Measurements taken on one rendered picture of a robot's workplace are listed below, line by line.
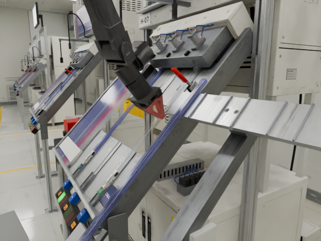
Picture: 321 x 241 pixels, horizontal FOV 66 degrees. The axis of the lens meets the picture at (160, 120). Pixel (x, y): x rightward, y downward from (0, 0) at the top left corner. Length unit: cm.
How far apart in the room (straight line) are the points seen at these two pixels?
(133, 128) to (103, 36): 169
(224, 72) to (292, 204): 73
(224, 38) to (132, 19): 149
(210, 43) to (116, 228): 57
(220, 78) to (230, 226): 53
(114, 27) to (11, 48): 880
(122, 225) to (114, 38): 45
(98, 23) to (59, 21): 903
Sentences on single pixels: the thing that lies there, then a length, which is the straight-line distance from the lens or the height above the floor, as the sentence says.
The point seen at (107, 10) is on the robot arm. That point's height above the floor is 122.
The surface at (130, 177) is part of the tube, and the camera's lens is 50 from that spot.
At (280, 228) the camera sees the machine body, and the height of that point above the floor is 42.
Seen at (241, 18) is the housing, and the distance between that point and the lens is 86.
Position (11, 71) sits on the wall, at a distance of 935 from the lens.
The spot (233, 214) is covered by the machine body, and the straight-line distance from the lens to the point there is 97.
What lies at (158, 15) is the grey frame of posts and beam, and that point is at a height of 135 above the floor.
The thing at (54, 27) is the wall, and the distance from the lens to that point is 957.
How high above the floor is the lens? 109
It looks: 11 degrees down
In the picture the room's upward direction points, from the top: straight up
